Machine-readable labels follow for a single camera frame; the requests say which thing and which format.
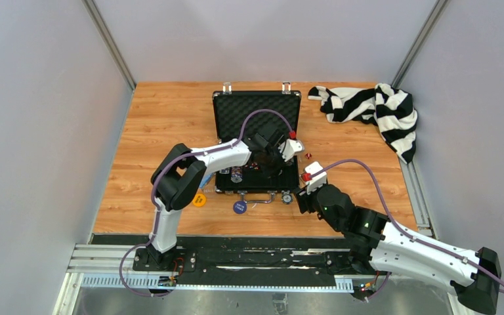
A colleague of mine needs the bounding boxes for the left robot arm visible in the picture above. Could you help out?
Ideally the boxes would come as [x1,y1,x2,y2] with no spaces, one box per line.
[146,124,294,271]

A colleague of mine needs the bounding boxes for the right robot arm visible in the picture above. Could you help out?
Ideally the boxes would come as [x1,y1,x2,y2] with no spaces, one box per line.
[293,184,501,314]

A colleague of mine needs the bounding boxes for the blue tan chip column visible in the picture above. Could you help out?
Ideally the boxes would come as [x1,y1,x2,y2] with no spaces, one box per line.
[230,167,243,183]

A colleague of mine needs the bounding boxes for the black aluminium poker case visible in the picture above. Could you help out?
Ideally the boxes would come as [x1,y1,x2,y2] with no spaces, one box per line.
[212,82,302,203]

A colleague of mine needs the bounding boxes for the blue backed playing cards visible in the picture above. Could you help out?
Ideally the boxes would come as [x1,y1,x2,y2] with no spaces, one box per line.
[199,173,215,189]

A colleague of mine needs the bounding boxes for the blue small blind button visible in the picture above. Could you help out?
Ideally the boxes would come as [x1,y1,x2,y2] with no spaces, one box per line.
[232,201,247,215]

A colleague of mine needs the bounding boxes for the clear dealer button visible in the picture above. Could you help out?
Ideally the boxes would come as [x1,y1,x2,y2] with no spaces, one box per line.
[201,187,216,194]

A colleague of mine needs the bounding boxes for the yellow round button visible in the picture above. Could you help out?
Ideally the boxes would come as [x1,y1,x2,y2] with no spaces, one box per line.
[192,193,207,207]

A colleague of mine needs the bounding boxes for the black white striped cloth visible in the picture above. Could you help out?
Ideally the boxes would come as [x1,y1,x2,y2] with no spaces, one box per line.
[308,83,418,164]

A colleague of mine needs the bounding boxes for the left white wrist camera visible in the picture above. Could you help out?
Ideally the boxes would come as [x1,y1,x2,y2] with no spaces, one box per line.
[278,138,305,163]

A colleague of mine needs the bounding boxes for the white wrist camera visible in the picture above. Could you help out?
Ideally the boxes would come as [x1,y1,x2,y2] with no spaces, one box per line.
[301,161,327,194]
[278,138,305,163]

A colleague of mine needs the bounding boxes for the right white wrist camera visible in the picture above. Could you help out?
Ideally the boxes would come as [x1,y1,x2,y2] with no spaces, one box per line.
[301,161,327,194]

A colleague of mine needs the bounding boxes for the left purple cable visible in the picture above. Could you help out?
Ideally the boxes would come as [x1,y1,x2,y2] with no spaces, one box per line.
[119,108,297,299]

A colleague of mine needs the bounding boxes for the purple cable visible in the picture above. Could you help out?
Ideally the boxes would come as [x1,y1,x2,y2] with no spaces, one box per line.
[119,108,297,299]
[308,159,504,307]

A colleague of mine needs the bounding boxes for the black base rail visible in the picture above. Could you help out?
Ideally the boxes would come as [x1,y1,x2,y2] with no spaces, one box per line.
[67,235,461,301]

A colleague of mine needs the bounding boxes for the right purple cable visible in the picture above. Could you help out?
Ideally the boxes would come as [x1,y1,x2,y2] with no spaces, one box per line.
[308,159,504,307]

